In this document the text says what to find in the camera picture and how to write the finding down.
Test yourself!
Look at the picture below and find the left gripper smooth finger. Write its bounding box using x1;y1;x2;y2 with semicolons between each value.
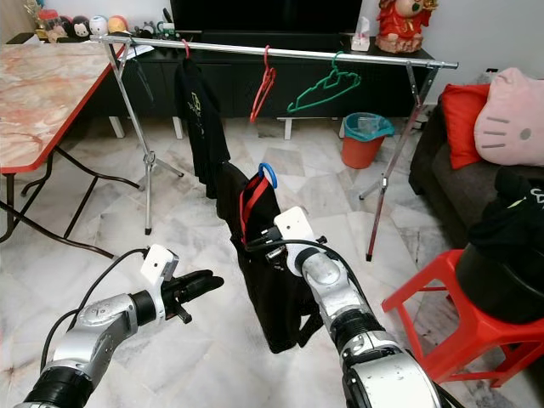
185;269;226;294

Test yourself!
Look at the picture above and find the black garment red trim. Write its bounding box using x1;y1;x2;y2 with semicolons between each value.
215;160;326;354

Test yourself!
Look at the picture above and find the blue plastic clothes hanger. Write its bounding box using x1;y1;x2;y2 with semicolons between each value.
258;161;280;190

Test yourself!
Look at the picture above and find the green plastic clothes hanger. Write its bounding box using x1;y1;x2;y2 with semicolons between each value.
286;53;360;113

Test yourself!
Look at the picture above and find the thin black clothes hanger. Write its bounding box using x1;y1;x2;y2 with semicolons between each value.
127;55;156;103

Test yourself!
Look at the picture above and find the orange bin teal bag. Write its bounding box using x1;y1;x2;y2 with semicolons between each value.
340;112;396;169

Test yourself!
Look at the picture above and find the black printed t-shirt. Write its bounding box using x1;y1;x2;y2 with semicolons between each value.
174;58;232;201

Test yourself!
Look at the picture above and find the red plastic stool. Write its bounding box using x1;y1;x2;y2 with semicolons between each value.
381;248;544;388

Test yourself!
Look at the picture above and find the dark grey sofa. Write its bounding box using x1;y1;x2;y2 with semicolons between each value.
408;85;544;256

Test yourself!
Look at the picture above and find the chrome clothes rack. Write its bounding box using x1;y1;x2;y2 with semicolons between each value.
89;34;460;263

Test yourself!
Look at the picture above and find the white tissue box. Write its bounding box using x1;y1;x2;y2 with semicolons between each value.
350;30;372;52

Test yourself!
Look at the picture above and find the black round bucket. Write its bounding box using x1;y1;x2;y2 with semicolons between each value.
455;242;544;324

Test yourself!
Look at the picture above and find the red cushion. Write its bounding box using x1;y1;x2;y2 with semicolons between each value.
440;82;496;169

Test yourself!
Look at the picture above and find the black flat television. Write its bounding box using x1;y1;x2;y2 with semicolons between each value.
170;0;364;35

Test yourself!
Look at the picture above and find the marble top folding table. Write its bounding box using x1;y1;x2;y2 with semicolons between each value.
0;42;128;256

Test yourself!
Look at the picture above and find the white paper stack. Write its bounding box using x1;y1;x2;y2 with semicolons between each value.
117;42;152;62

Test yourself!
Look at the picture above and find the black electronics cluster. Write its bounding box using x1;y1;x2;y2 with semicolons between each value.
127;21;175;42

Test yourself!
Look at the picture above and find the red gold figurine statue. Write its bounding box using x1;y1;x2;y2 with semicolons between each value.
374;0;439;54

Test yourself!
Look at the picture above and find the orange plush ball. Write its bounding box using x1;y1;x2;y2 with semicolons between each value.
106;15;128;37

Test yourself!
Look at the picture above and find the pink cat face pillow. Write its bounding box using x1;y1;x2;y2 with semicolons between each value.
473;66;544;167

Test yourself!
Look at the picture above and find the white blue plush ball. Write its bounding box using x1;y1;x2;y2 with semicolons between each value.
89;15;110;37

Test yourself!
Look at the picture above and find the black mouse plush ball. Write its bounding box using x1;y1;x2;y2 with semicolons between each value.
72;17;93;39

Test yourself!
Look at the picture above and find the red lid jar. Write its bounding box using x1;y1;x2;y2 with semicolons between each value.
42;10;64;39

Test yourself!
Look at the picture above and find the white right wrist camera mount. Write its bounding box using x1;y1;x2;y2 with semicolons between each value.
274;207;315;254

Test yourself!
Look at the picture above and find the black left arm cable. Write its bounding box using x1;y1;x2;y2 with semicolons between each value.
41;248;150;371

